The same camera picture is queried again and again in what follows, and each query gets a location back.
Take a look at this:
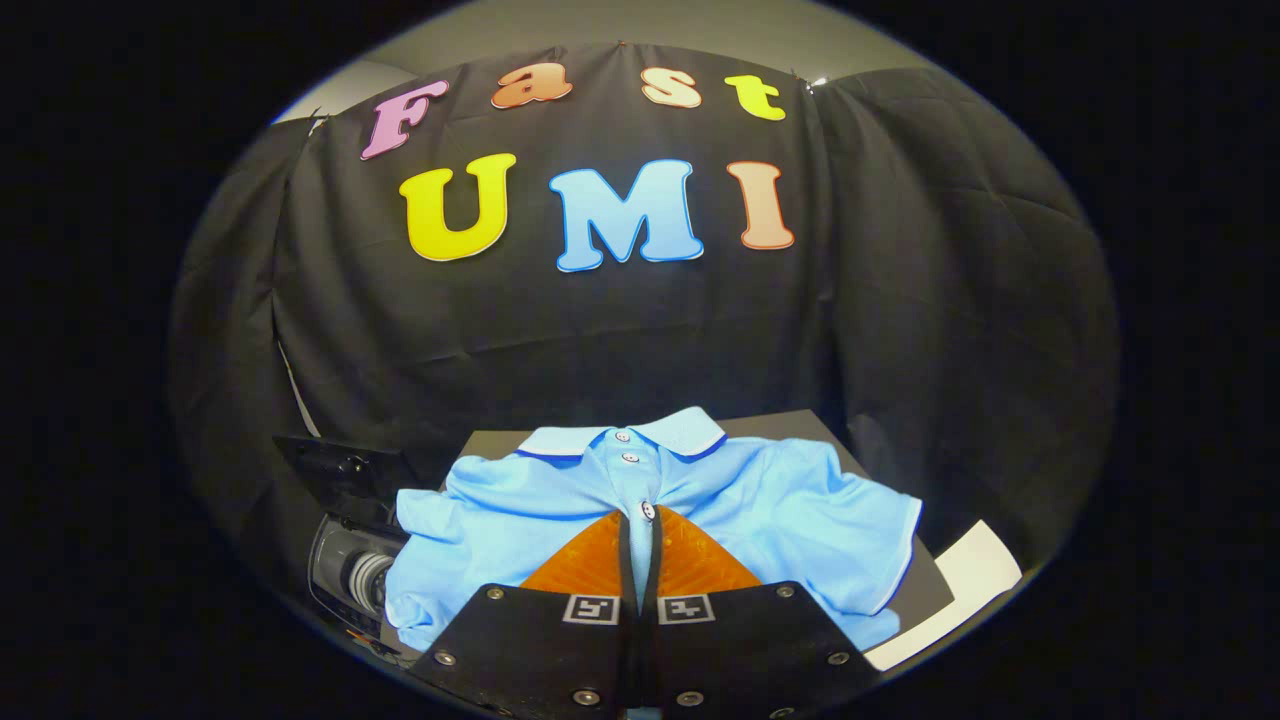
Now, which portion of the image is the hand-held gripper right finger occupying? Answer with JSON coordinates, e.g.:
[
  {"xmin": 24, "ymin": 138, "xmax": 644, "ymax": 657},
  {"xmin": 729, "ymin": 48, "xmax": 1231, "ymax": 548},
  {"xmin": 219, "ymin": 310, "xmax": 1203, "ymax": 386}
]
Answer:
[{"xmin": 640, "ymin": 505, "xmax": 881, "ymax": 719}]

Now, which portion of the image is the black backdrop cloth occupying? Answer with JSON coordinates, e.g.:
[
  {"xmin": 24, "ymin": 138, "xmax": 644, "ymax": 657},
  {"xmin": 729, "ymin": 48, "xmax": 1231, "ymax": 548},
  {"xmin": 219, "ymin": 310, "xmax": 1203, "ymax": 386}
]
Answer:
[{"xmin": 170, "ymin": 42, "xmax": 1119, "ymax": 601}]

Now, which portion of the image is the light blue polo shirt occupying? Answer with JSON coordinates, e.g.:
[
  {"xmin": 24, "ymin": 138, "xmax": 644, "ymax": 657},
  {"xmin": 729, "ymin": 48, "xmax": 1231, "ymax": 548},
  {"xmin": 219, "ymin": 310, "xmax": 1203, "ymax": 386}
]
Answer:
[{"xmin": 385, "ymin": 405, "xmax": 923, "ymax": 653}]

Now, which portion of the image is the grey cabinet with black top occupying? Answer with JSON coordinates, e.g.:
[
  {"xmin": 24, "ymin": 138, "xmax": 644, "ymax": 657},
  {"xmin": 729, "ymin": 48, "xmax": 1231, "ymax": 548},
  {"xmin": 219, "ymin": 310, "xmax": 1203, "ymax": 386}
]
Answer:
[{"xmin": 440, "ymin": 408, "xmax": 956, "ymax": 641}]

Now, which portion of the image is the dark grey washing machine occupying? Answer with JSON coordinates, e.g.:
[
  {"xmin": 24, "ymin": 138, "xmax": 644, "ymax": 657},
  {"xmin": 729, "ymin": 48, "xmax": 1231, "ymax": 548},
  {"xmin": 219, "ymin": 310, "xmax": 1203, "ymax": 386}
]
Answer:
[{"xmin": 305, "ymin": 510, "xmax": 421, "ymax": 661}]

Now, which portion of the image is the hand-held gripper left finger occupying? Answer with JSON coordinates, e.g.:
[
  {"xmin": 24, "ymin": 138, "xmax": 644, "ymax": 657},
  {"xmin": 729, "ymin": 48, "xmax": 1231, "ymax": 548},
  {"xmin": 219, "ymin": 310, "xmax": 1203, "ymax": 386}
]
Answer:
[{"xmin": 410, "ymin": 508, "xmax": 641, "ymax": 716}]

